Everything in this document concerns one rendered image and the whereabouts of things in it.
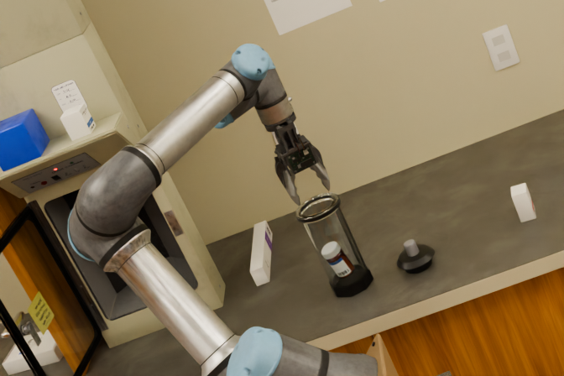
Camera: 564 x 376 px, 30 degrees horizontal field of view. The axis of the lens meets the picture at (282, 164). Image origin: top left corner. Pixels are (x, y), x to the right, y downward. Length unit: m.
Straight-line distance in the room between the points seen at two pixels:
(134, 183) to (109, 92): 0.61
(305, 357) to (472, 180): 1.05
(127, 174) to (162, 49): 1.02
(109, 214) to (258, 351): 0.36
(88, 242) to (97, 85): 0.58
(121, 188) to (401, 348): 0.84
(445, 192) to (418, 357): 0.50
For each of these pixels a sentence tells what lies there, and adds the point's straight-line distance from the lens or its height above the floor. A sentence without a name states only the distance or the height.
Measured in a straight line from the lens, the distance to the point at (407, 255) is 2.45.
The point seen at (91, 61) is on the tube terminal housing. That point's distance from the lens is 2.45.
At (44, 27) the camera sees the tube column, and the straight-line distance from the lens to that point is 2.45.
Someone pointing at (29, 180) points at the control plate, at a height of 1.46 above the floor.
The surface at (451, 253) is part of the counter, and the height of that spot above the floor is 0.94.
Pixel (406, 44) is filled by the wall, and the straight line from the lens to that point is 2.87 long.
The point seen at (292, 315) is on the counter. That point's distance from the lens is 2.49.
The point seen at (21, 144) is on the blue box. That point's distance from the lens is 2.44.
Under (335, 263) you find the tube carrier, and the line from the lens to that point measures 2.42.
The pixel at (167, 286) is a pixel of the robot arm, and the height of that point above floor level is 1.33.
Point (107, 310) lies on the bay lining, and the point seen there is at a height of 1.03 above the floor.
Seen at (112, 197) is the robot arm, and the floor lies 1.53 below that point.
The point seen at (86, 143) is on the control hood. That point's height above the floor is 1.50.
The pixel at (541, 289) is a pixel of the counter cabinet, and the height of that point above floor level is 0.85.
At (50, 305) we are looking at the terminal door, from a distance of 2.57.
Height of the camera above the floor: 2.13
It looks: 21 degrees down
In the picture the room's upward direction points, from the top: 25 degrees counter-clockwise
